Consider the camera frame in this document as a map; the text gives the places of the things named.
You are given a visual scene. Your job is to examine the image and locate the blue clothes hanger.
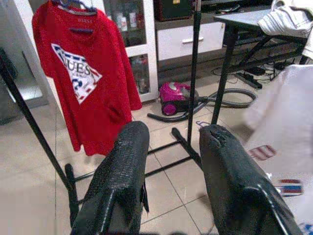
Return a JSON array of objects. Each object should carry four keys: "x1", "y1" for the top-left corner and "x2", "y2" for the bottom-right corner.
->
[{"x1": 51, "y1": 0, "x2": 98, "y2": 34}]

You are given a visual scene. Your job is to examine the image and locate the cream white garment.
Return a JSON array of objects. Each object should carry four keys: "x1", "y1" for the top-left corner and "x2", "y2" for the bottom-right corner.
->
[{"x1": 258, "y1": 0, "x2": 313, "y2": 58}]

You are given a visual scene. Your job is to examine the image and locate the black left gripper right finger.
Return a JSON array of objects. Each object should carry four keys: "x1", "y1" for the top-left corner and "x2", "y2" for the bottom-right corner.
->
[{"x1": 199, "y1": 124, "x2": 304, "y2": 235}]

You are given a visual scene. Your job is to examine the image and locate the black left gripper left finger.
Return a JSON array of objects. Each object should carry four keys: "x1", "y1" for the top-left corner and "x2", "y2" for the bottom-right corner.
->
[{"x1": 70, "y1": 120, "x2": 150, "y2": 235}]

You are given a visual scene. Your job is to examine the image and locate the black clothes rack silver rail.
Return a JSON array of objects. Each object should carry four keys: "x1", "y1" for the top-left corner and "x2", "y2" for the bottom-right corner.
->
[{"x1": 0, "y1": 0, "x2": 203, "y2": 227}]

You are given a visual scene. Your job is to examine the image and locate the white drawer unit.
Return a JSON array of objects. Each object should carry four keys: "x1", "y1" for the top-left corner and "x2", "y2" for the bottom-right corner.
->
[{"x1": 155, "y1": 21, "x2": 225, "y2": 62}]

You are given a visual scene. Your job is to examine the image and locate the grey table black frame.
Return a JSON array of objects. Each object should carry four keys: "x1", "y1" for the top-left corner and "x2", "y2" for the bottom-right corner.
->
[{"x1": 211, "y1": 8, "x2": 313, "y2": 125}]

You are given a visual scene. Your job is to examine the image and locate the white red-trimmed t-shirt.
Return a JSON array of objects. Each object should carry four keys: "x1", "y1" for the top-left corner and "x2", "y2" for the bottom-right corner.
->
[{"x1": 232, "y1": 64, "x2": 313, "y2": 235}]

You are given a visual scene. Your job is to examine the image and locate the magenta vacuum cleaner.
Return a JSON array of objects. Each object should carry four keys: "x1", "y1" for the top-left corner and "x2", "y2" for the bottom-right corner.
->
[{"x1": 158, "y1": 82, "x2": 200, "y2": 116}]

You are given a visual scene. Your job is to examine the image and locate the black power strip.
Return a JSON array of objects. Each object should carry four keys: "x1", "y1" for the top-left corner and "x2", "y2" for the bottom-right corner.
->
[{"x1": 236, "y1": 72, "x2": 264, "y2": 89}]

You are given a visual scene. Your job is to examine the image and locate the grey vacuum hose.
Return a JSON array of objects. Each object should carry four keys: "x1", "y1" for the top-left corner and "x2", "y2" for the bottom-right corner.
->
[{"x1": 147, "y1": 88, "x2": 257, "y2": 122}]

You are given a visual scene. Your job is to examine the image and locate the dark brown speaker box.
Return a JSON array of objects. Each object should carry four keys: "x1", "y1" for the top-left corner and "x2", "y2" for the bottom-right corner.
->
[{"x1": 154, "y1": 0, "x2": 194, "y2": 22}]

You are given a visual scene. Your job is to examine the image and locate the red printed t-shirt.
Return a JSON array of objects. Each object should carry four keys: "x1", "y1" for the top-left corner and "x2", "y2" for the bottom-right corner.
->
[{"x1": 31, "y1": 0, "x2": 143, "y2": 157}]

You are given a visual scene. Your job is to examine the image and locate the white glass-door cabinet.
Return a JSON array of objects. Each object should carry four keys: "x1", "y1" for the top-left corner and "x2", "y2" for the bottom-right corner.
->
[{"x1": 102, "y1": 0, "x2": 159, "y2": 103}]

